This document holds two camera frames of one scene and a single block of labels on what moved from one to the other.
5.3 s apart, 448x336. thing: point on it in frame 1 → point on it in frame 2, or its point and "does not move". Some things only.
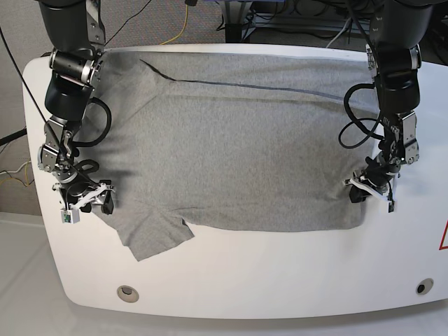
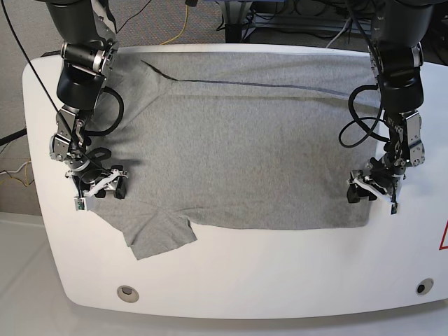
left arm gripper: [375, 180] does not move
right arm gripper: [78, 190] → [93, 179]
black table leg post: [233, 33] does not move
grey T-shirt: [231, 141] does not move
